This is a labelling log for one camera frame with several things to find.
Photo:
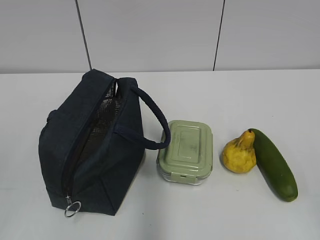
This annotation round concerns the green lid glass container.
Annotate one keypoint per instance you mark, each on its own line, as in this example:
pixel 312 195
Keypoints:
pixel 188 159

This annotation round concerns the yellow pear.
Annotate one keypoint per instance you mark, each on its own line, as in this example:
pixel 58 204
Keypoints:
pixel 239 154

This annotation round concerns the green cucumber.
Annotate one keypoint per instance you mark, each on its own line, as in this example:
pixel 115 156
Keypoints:
pixel 274 168

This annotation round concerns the dark blue lunch bag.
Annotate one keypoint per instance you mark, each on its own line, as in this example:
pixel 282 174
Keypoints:
pixel 93 144

